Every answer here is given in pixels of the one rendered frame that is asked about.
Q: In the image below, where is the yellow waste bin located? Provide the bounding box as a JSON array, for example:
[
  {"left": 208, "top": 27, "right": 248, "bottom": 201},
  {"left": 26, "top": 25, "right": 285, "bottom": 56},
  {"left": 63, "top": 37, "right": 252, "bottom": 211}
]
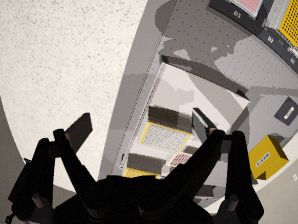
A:
[{"left": 248, "top": 135, "right": 289, "bottom": 180}]

